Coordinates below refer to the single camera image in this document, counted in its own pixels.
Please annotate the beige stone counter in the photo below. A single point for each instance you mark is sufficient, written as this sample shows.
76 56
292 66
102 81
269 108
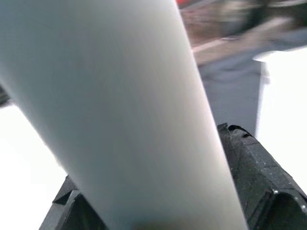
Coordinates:
208 31

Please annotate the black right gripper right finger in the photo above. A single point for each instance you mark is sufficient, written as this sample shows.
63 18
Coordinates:
259 182

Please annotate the white plastic table leg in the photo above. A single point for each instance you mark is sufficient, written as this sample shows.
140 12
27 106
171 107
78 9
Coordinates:
120 107

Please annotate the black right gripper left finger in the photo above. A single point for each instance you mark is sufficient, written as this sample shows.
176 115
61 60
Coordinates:
67 206

